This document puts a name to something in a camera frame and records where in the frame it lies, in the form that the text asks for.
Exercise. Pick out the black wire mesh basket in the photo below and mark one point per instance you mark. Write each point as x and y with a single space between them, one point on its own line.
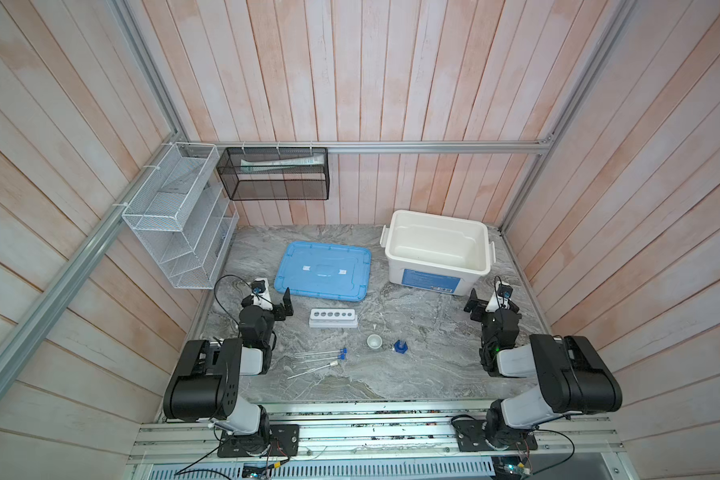
275 173

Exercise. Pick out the small white ceramic crucible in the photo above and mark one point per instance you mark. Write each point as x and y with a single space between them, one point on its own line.
374 341

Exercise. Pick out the blue capped test tube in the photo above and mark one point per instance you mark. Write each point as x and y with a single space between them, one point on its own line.
335 352
339 356

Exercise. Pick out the white test tube rack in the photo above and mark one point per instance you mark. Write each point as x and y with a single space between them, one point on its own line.
333 318

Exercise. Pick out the white wire mesh shelf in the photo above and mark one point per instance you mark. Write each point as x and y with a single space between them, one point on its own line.
183 217

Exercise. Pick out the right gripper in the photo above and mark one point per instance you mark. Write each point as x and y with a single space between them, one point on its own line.
487 310

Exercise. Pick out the white plastic storage bin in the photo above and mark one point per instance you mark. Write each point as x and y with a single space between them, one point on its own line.
435 253

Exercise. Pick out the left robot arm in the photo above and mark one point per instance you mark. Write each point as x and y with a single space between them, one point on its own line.
205 383

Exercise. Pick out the blue plastic bin lid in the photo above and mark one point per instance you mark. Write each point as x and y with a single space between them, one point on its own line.
326 271

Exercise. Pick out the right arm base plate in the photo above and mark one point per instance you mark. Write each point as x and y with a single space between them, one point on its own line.
481 435

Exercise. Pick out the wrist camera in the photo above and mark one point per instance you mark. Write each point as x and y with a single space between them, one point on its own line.
259 287
504 291

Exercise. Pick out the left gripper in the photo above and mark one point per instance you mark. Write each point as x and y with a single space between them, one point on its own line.
273 308

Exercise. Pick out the blue hexagonal base cylinder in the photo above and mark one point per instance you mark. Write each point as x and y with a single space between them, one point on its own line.
400 347

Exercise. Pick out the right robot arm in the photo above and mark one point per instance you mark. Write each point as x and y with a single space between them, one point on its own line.
572 378

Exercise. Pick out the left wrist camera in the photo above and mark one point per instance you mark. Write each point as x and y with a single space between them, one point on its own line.
259 287

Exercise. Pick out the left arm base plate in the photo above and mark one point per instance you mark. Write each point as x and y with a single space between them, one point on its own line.
278 440

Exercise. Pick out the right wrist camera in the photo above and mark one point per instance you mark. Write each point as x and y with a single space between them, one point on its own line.
504 291

